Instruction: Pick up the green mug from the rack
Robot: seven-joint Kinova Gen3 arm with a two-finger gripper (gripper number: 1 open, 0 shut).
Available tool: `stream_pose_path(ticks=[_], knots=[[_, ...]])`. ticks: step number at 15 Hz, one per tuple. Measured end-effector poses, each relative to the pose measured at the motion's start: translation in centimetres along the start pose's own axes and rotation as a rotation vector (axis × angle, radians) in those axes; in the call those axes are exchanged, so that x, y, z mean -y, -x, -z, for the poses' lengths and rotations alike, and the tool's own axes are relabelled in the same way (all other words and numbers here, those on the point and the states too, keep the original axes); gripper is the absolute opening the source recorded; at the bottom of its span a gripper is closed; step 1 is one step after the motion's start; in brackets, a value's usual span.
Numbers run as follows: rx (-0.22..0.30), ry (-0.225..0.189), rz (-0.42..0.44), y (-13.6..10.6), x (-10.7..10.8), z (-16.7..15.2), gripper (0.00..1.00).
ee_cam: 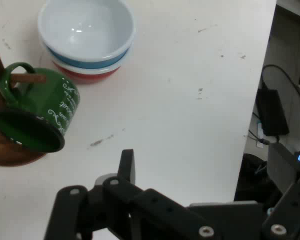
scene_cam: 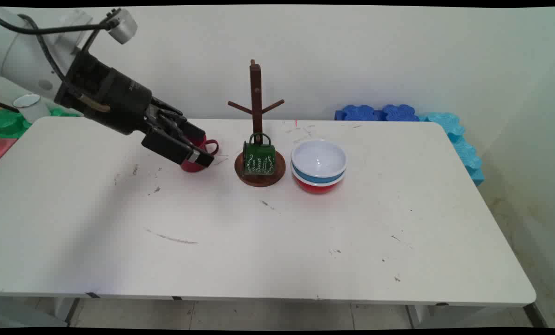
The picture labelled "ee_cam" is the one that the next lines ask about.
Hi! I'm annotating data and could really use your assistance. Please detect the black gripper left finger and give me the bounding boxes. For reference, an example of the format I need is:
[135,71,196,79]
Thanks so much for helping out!
[43,149,221,240]

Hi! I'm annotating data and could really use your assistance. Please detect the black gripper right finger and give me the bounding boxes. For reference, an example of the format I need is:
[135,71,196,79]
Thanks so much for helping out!
[261,142,300,240]

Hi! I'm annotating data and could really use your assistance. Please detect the green enamel mug white lettering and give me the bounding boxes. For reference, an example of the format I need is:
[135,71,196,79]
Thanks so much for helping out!
[0,61,81,153]

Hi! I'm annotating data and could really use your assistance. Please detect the black power adapter brick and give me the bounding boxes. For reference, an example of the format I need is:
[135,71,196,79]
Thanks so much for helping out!
[255,87,290,137]

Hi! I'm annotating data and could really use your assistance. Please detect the red bowl white rim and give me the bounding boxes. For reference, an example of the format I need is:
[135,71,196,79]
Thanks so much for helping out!
[51,44,135,85]

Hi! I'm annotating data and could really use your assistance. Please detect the dark wooden mug tree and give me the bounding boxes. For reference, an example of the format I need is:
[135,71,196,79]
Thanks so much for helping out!
[0,0,49,167]

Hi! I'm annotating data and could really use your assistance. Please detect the blue bowl white inside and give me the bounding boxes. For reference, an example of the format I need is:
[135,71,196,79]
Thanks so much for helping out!
[37,0,136,70]

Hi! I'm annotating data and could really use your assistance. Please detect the black power adapter cable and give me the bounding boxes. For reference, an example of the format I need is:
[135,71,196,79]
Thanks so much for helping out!
[260,64,300,152]

